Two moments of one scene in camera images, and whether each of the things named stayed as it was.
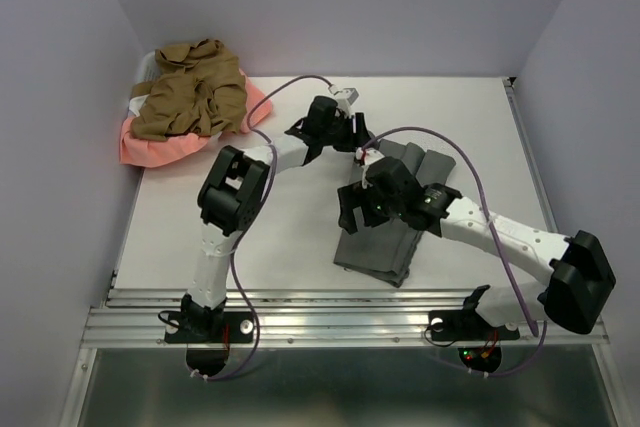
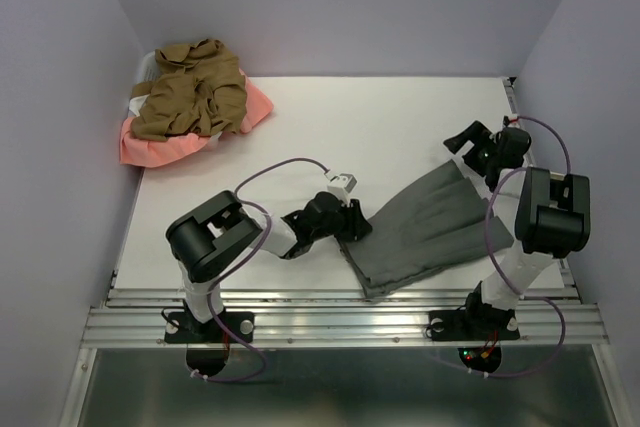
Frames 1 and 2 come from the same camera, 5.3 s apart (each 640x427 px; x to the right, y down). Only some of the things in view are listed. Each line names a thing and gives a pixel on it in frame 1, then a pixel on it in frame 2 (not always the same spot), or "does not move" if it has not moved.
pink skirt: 140,152 does not move
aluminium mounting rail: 313,319 does not move
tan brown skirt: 199,90 does not move
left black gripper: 353,140 to 355,228
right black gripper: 351,197 to 477,134
